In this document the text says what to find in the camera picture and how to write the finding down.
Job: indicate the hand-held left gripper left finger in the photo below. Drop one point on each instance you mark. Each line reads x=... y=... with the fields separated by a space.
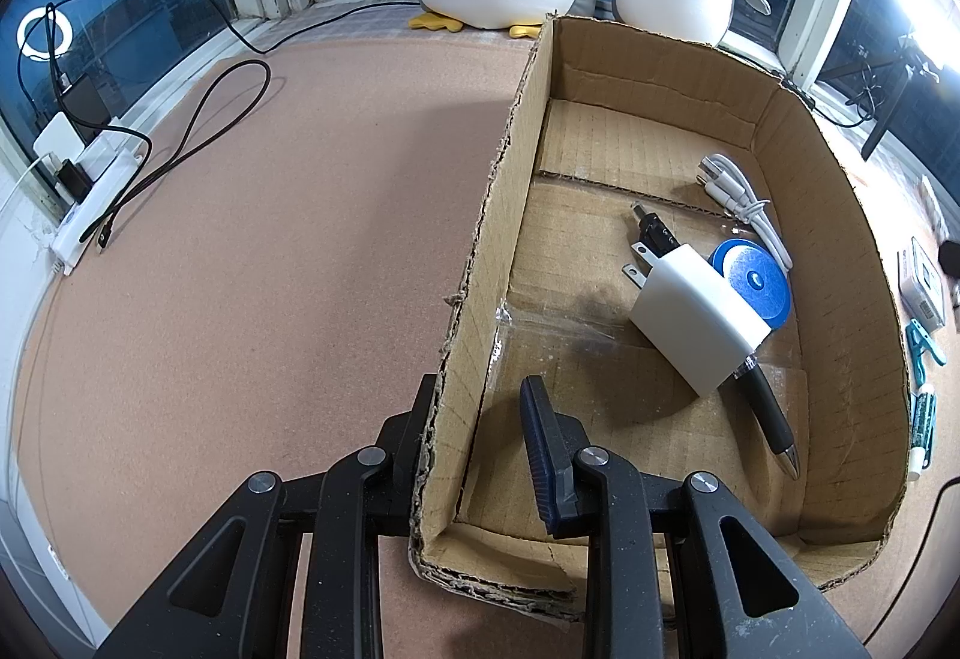
x=401 y=449

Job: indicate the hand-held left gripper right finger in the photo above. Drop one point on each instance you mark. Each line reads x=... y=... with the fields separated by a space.
x=544 y=456

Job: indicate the white wall charger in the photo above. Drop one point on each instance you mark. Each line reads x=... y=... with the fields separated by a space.
x=697 y=321

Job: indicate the black pen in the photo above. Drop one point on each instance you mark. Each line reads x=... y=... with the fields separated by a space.
x=772 y=411

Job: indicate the blue round tape measure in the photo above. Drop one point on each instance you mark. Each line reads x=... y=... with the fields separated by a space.
x=757 y=280

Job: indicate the cardboard box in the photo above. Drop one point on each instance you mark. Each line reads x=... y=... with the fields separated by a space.
x=600 y=126

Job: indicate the green tube with white caps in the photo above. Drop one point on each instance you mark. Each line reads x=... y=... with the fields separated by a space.
x=922 y=426

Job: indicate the teal plastic clip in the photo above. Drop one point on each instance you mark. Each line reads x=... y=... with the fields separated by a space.
x=921 y=348

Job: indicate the white power strip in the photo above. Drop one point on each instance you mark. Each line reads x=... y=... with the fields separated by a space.
x=97 y=201

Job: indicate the clear case with white device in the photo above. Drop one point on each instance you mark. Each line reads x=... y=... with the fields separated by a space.
x=922 y=284

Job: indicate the black plug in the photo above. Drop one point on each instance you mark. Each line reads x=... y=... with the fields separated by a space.
x=75 y=179

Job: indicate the white plug-in charger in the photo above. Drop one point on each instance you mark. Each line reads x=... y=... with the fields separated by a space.
x=60 y=137

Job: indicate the black power adapter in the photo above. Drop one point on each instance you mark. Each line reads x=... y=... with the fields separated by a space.
x=84 y=98

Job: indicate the black tripod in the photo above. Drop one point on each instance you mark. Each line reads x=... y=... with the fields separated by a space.
x=889 y=104

